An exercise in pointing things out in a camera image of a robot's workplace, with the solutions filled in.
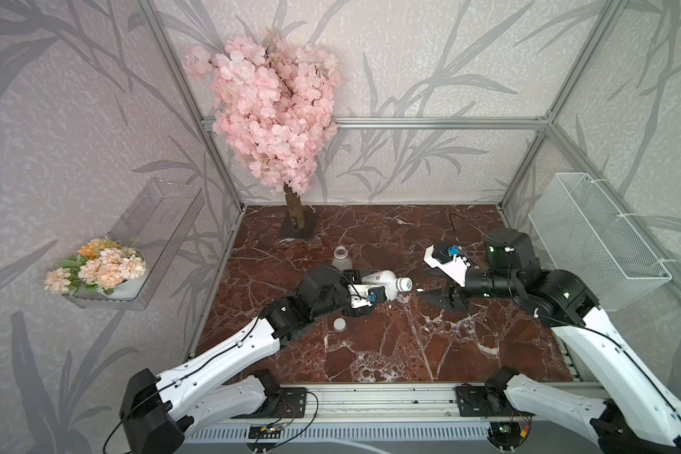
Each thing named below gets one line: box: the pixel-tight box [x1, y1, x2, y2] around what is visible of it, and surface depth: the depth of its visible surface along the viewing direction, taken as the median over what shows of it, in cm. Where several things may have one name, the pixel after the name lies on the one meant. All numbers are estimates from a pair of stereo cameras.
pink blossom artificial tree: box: [184, 29, 342, 230], surface depth 72 cm
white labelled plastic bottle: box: [361, 269, 414, 301], surface depth 64 cm
